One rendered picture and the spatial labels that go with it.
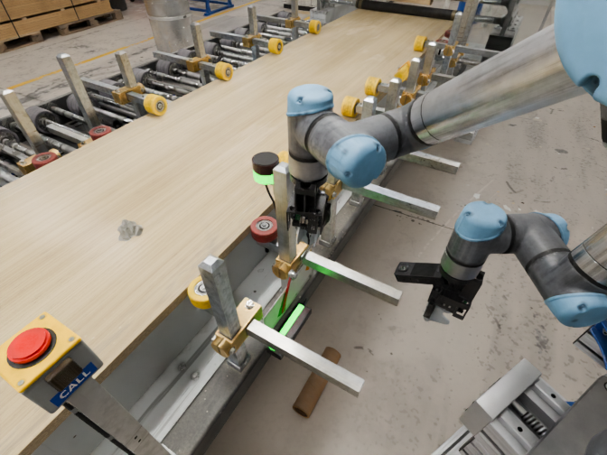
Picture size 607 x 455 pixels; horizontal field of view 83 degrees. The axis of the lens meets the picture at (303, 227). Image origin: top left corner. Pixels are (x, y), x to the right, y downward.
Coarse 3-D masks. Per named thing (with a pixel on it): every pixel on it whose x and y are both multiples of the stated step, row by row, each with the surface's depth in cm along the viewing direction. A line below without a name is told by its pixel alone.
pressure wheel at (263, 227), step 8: (264, 216) 100; (256, 224) 98; (264, 224) 97; (272, 224) 98; (256, 232) 96; (264, 232) 96; (272, 232) 96; (256, 240) 97; (264, 240) 96; (272, 240) 97
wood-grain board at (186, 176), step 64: (256, 64) 193; (320, 64) 193; (384, 64) 193; (128, 128) 139; (192, 128) 139; (256, 128) 139; (0, 192) 109; (64, 192) 109; (128, 192) 109; (192, 192) 109; (256, 192) 109; (0, 256) 90; (64, 256) 90; (128, 256) 90; (192, 256) 90; (0, 320) 76; (64, 320) 76; (128, 320) 76; (0, 384) 66; (0, 448) 59
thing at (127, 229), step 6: (126, 222) 98; (132, 222) 98; (120, 228) 96; (126, 228) 95; (132, 228) 96; (138, 228) 96; (120, 234) 95; (126, 234) 94; (132, 234) 95; (138, 234) 95; (120, 240) 94; (126, 240) 94
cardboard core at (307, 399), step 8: (328, 352) 157; (336, 352) 157; (336, 360) 156; (312, 376) 150; (320, 376) 149; (312, 384) 147; (320, 384) 147; (304, 392) 145; (312, 392) 144; (320, 392) 146; (296, 400) 144; (304, 400) 142; (312, 400) 143; (296, 408) 145; (304, 408) 140; (312, 408) 142; (304, 416) 143
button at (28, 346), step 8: (40, 328) 39; (24, 336) 38; (32, 336) 38; (40, 336) 38; (48, 336) 38; (16, 344) 37; (24, 344) 37; (32, 344) 37; (40, 344) 37; (48, 344) 38; (8, 352) 36; (16, 352) 36; (24, 352) 36; (32, 352) 36; (40, 352) 37; (16, 360) 36; (24, 360) 36; (32, 360) 37
